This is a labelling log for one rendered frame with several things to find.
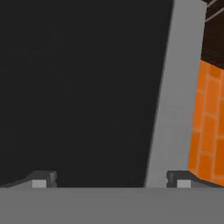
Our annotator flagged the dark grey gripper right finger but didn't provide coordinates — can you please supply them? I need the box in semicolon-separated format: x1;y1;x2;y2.
165;170;224;189

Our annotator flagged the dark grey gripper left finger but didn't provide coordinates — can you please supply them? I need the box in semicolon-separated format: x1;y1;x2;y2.
0;170;59;189

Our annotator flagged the grey cabinet side panel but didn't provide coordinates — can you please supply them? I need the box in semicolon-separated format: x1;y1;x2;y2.
143;0;208;188

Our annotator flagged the black cabinet front panel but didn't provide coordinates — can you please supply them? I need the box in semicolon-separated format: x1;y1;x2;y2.
0;0;175;188

